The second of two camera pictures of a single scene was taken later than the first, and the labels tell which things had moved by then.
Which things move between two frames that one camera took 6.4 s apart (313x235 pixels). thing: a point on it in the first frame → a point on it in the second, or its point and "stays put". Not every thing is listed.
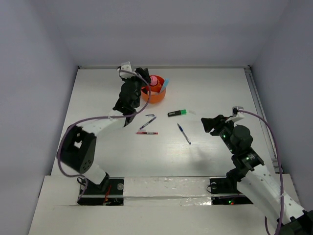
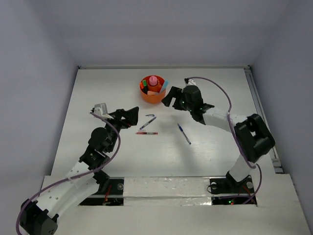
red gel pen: x=150 y=133 stays put
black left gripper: x=134 y=78 → x=130 y=115
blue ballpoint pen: x=181 y=129 stays put
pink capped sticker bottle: x=154 y=81 stays put
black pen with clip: x=148 y=122 stays put
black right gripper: x=209 y=123 → x=174 y=92
